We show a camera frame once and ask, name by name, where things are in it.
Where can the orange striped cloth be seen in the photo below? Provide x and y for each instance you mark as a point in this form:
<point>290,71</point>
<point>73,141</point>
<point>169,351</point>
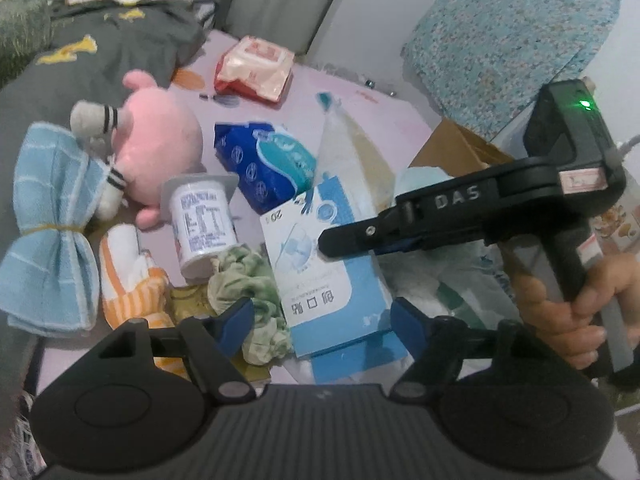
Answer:
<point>132,284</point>

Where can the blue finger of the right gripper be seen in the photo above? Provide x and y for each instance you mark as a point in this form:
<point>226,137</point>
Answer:
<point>402,246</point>

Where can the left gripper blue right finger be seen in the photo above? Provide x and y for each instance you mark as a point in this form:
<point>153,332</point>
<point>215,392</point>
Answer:
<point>410,325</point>

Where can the green scrunchie cloth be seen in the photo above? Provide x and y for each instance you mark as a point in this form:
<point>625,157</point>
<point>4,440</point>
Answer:
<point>242,273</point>

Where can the green floral pillow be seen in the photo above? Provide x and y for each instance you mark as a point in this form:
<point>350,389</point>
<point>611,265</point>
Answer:
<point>25,32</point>

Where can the person's right hand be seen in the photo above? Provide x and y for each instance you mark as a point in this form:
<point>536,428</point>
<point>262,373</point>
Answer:
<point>566,327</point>

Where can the blue tissue pack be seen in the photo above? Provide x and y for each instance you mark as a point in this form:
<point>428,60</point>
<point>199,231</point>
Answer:
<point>273,167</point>

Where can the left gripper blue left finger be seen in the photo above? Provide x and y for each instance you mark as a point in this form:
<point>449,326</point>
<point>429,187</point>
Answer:
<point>237,323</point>

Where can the white yogurt cup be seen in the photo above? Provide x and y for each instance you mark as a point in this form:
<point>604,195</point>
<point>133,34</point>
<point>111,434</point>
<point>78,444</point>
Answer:
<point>197,206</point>

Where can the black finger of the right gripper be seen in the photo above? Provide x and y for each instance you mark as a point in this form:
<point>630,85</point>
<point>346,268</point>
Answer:
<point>354,239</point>

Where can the blue checked towel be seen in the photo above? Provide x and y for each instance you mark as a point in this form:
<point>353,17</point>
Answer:
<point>50,282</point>

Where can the cardboard box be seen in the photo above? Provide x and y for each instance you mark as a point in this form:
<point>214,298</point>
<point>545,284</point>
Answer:
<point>458,151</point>

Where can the teal patterned cushion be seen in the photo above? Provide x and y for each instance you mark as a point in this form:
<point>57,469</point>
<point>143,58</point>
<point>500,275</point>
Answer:
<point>482,62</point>

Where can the pink wet wipes pack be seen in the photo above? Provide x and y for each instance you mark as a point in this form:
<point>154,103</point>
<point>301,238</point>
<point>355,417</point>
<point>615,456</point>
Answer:
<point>256,69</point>

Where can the pink plush doll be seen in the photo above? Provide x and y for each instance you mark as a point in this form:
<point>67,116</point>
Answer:
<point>154,137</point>

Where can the dark grey dog-print blanket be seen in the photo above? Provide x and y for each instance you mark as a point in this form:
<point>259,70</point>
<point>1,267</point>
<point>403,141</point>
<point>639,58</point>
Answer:
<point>91,53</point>

